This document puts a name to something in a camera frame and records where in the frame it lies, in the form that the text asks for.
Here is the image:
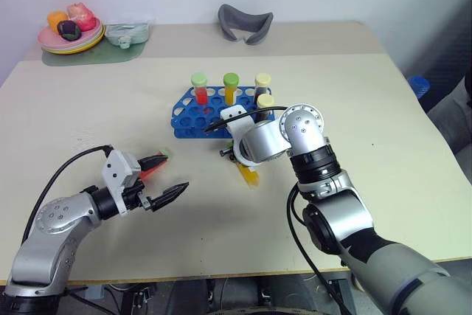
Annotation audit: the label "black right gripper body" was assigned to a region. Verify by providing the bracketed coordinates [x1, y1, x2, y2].
[219, 140, 240, 163]

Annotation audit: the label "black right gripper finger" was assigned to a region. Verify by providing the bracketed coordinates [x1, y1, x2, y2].
[204, 118, 234, 134]

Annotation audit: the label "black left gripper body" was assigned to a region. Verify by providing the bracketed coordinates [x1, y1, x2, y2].
[123, 178, 156, 213]

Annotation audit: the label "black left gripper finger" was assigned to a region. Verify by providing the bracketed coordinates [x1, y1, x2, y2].
[136, 154, 172, 173]
[149, 181, 190, 214]

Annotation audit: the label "red tube green cap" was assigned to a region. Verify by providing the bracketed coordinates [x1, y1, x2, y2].
[190, 72, 210, 105]
[139, 149, 174, 181]

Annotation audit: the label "yellow liquid test tube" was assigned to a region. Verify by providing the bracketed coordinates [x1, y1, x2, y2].
[235, 162, 261, 188]

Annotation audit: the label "blue test tube rack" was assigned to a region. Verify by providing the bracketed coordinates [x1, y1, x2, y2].
[170, 86, 277, 141]

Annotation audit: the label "yellow tube green cap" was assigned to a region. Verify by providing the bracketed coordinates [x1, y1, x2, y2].
[222, 72, 240, 107]

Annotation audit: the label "dark tube pale yellow cap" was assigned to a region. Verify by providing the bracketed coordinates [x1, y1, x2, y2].
[253, 73, 272, 104]
[256, 93, 276, 122]

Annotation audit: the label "grey foam face pad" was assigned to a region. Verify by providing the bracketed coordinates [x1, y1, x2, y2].
[217, 3, 274, 47]

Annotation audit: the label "green placemat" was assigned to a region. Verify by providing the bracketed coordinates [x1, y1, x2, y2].
[41, 38, 148, 68]

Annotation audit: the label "dark rounded shapes under table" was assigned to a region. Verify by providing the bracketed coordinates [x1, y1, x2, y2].
[66, 277, 357, 315]

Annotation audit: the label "pale green pouch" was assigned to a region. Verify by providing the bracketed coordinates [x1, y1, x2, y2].
[104, 21, 151, 49]

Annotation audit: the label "yellow plate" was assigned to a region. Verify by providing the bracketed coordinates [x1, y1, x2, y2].
[40, 31, 107, 55]

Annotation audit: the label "purple toy mangosteen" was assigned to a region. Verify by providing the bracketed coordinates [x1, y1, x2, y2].
[56, 19, 83, 41]

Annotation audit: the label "pink plate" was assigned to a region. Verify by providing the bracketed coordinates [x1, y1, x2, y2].
[37, 19, 105, 50]

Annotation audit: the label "orange toy fruit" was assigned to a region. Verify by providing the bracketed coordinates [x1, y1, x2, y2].
[46, 10, 70, 30]

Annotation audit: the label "blue ribbed object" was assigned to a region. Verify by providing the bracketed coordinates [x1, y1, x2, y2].
[407, 75, 431, 100]

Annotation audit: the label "dark chair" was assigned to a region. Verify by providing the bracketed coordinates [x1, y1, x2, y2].
[423, 15, 472, 156]

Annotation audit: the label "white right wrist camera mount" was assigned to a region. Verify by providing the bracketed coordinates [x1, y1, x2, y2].
[220, 105, 265, 167]

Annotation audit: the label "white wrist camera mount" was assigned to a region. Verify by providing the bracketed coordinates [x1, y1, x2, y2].
[220, 105, 265, 167]
[102, 149, 143, 217]

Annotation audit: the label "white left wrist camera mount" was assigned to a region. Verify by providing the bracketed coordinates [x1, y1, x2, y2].
[102, 149, 143, 217]

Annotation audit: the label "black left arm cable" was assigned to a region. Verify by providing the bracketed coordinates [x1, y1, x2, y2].
[21, 145, 114, 246]

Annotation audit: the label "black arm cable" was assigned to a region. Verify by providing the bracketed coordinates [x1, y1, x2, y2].
[232, 105, 352, 315]
[21, 145, 114, 246]

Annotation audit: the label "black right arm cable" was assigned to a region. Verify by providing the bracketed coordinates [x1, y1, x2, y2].
[232, 105, 352, 315]

